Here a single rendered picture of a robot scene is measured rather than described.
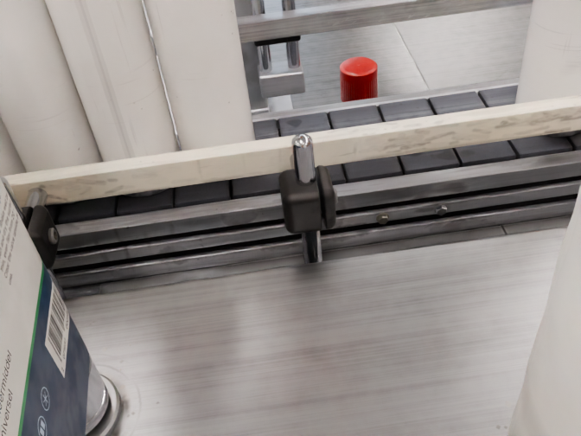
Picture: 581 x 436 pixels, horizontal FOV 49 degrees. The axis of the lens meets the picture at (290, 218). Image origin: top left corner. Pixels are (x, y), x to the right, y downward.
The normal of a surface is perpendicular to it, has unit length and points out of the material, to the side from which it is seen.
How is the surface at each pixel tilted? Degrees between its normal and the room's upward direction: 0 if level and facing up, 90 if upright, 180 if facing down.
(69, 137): 90
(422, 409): 0
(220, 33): 90
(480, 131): 90
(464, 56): 0
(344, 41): 0
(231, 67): 90
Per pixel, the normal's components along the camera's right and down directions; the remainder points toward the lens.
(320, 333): -0.09, -0.73
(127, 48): 0.65, 0.47
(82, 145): 0.82, 0.33
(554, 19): -0.76, 0.49
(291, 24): 0.11, 0.66
